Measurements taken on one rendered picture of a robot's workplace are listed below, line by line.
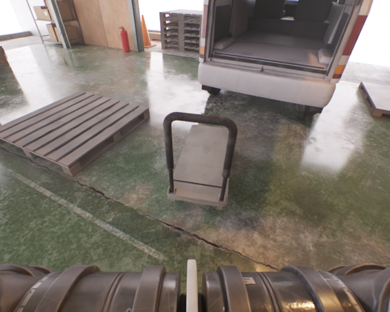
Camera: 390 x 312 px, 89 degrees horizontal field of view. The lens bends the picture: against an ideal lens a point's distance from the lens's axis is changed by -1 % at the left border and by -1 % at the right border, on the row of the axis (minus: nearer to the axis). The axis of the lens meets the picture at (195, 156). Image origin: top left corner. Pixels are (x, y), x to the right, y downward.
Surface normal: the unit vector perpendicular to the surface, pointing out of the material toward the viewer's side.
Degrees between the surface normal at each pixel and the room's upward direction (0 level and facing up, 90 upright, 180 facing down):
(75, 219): 0
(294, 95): 92
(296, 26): 90
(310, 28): 90
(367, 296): 49
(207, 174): 0
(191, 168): 0
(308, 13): 93
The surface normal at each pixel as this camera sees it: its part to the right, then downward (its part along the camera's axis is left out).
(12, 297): 0.61, -0.79
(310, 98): -0.34, 0.65
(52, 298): 0.02, -0.90
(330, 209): 0.02, -0.77
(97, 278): 0.01, -1.00
